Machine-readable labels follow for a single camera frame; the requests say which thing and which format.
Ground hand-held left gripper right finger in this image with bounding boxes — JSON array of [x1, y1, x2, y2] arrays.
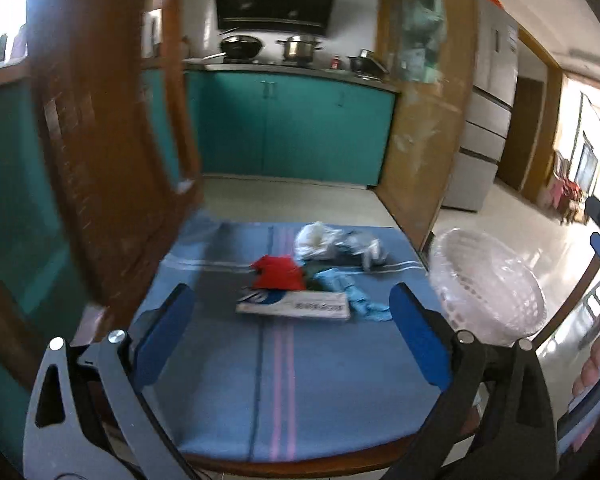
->
[[380, 282, 559, 480]]

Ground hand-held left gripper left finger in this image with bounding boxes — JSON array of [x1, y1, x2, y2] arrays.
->
[[22, 283, 202, 480]]

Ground white lattice plastic basket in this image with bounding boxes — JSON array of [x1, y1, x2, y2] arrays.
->
[[428, 228, 547, 346]]

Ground light blue mask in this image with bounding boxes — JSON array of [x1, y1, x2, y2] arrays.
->
[[314, 267, 392, 322]]

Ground grey silver wrapper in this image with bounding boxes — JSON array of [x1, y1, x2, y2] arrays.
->
[[337, 232, 388, 272]]

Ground white blue box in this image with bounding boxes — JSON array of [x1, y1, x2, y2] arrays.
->
[[235, 289, 352, 322]]

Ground dark green packet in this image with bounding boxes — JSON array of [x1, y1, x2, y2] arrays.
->
[[302, 267, 326, 292]]

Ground red packet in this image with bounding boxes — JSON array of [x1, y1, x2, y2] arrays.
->
[[251, 255, 307, 292]]

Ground person's right hand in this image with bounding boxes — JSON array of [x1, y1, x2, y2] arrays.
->
[[571, 305, 600, 402]]

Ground red chairs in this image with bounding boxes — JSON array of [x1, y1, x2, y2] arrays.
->
[[550, 152, 588, 223]]

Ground blue striped seat cushion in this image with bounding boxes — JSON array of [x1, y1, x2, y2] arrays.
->
[[130, 210, 456, 463]]

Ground brown wooden door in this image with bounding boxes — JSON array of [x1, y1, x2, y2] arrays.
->
[[495, 76, 548, 191]]

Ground silver refrigerator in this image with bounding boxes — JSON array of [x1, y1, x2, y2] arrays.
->
[[440, 0, 521, 212]]

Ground carved wooden chair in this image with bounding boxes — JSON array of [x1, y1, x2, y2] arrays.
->
[[0, 0, 481, 480]]

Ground wooden glass sliding door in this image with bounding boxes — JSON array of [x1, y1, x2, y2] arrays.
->
[[375, 0, 481, 253]]

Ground teal side cabinet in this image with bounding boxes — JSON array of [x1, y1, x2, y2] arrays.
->
[[0, 67, 181, 461]]

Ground teal kitchen base cabinet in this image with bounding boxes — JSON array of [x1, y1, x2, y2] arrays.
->
[[185, 67, 398, 188]]

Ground black lidded pot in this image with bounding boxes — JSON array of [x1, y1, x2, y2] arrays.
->
[[347, 49, 388, 78]]

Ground black wok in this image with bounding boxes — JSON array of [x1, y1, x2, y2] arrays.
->
[[202, 35, 265, 63]]

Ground steel cooking pot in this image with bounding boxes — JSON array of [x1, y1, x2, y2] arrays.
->
[[276, 36, 323, 63]]

